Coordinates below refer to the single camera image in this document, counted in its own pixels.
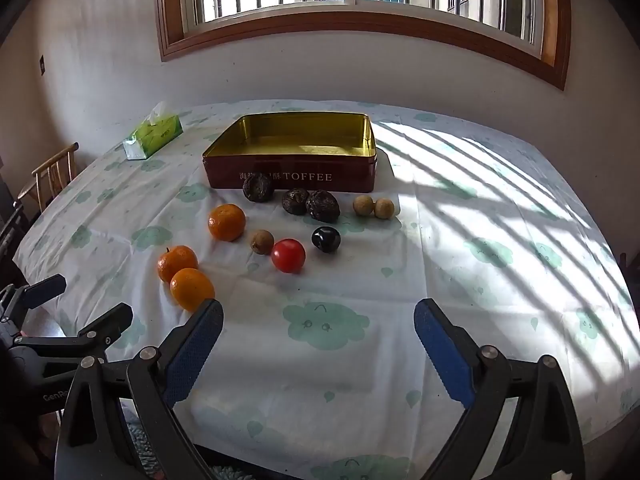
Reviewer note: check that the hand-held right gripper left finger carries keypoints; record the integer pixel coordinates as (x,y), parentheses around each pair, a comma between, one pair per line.
(192,350)

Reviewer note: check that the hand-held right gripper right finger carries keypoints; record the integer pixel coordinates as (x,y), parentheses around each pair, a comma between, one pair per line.
(442,350)

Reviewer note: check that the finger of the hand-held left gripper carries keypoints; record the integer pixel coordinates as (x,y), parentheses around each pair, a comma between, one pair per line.
(42,290)
(107,322)

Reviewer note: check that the orange mandarin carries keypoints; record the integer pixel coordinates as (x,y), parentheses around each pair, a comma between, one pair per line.
(191,289)
(227,222)
(177,261)

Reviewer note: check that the tan longan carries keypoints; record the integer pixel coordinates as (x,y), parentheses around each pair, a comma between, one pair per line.
(262,242)
(384,208)
(363,205)

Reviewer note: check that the red tomato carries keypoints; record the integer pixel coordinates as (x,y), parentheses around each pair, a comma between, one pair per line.
(288,255)

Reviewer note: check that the dark glossy plum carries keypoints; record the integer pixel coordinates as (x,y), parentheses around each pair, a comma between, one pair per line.
(326,238)

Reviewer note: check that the dark brown water chestnut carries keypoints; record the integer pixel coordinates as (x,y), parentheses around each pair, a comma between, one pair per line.
(296,201)
(258,186)
(323,205)

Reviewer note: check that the red and gold tin box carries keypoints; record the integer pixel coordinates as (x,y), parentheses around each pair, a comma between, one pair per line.
(300,177)

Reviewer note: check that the white cloud print tablecloth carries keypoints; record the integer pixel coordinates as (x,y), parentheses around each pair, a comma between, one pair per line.
(350,285)

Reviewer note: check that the light wooden chair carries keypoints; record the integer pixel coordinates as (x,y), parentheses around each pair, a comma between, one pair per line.
(52,165)

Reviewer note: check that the green tissue pack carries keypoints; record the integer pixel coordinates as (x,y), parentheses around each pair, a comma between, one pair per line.
(155,135)

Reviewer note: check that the wooden framed barred window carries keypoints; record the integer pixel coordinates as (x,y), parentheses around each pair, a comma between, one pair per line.
(325,20)

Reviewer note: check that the dark wall switch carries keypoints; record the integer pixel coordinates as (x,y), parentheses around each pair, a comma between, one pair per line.
(42,65)

